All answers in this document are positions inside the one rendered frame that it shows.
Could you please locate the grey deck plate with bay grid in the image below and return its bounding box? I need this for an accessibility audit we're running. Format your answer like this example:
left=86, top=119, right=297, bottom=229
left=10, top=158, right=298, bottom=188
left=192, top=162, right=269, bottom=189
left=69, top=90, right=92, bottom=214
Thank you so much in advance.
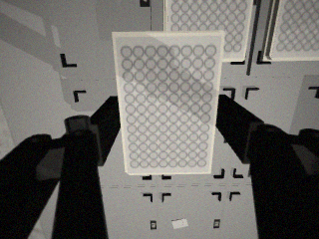
left=0, top=0, right=251, bottom=239

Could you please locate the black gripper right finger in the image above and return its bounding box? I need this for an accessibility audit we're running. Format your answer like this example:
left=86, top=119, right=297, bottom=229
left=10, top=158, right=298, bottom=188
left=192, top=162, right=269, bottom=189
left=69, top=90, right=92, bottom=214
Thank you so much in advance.
left=215, top=95, right=319, bottom=239

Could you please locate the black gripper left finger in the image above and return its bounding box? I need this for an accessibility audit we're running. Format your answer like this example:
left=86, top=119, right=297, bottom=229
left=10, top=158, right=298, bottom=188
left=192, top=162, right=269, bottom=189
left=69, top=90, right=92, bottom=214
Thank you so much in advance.
left=0, top=96, right=121, bottom=239

